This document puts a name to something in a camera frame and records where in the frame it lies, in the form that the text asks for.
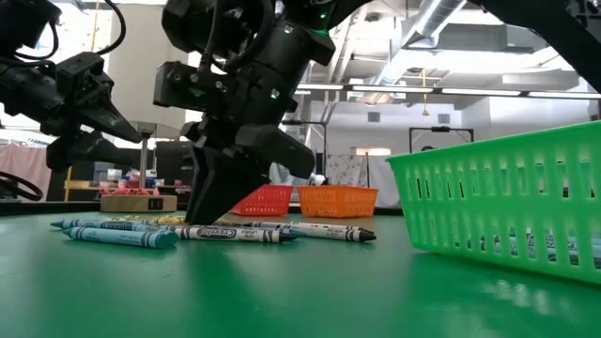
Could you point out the green plastic basket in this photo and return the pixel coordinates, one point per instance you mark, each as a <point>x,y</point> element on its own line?
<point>493,150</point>

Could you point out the patterned white cloth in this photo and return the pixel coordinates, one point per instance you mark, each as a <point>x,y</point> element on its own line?
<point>347,170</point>

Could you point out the small pink piece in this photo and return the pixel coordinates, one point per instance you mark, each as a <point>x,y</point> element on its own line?
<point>151,191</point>

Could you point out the yellow ceiling pendant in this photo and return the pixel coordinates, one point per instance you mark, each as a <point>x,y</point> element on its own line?
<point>425,112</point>

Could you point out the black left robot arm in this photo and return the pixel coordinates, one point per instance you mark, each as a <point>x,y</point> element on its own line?
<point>23,89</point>

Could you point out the grey rectangular air duct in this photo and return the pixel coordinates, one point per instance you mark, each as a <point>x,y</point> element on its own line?
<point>497,37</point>

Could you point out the wooden lamp base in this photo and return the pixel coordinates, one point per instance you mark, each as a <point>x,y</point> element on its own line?
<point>127,204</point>

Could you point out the black table frame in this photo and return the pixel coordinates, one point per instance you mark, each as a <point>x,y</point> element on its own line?
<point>47,207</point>

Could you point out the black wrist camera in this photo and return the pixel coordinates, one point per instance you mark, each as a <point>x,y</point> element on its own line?
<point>23,21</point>
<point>185,87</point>

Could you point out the black partition panel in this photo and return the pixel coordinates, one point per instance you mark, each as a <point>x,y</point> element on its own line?
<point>169,164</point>

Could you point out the black metal frame stand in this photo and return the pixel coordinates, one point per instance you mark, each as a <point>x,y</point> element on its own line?
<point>441,128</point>
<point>305,123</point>

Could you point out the ceiling light rail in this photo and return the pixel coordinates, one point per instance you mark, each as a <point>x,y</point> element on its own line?
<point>481,92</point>

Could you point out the silver round ceiling duct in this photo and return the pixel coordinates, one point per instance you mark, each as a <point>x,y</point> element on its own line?
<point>436,19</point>

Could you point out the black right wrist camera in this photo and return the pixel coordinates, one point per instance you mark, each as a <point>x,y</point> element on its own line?
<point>185,87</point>

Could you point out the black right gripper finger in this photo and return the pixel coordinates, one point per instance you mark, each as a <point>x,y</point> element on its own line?
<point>220,188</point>
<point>282,150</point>

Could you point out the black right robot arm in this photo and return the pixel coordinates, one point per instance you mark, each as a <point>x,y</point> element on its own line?
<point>554,28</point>

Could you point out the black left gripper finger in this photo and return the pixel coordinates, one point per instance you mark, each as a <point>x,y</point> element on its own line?
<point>112,122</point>
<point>108,150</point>

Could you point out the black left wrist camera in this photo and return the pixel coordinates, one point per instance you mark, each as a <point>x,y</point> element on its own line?
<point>23,21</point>

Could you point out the white background robot gripper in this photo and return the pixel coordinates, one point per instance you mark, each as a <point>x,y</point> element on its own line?
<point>319,179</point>

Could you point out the translucent storage box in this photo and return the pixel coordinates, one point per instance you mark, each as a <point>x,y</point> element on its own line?
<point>103,171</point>

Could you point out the pink cloth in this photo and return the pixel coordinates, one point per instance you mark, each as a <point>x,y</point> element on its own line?
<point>23,166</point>

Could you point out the red plastic basket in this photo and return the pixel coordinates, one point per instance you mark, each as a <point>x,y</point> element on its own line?
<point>270,202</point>

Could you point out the orange plastic basket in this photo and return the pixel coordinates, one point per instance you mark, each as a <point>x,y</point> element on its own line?
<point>337,202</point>

